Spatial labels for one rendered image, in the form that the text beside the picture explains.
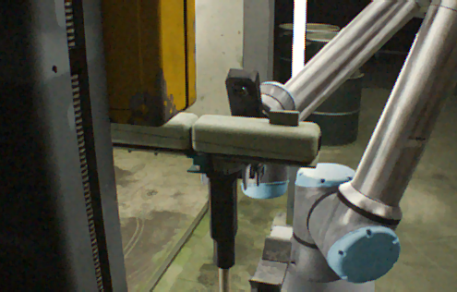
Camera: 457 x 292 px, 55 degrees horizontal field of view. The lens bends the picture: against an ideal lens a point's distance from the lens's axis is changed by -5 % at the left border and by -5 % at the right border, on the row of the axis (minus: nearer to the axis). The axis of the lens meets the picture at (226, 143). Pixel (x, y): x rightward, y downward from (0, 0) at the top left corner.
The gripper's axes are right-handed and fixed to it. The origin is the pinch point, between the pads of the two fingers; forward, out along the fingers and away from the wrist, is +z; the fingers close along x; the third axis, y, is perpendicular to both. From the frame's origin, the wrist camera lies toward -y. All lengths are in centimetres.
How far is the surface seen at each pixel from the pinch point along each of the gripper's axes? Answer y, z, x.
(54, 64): -18.6, 34.3, -3.3
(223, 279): 18.4, -0.5, -0.7
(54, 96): -17.1, 34.5, -3.3
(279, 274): 5.2, 14.1, -10.7
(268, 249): 4.4, 11.2, -9.0
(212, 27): 14, -261, 86
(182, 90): -15.6, 26.3, -6.2
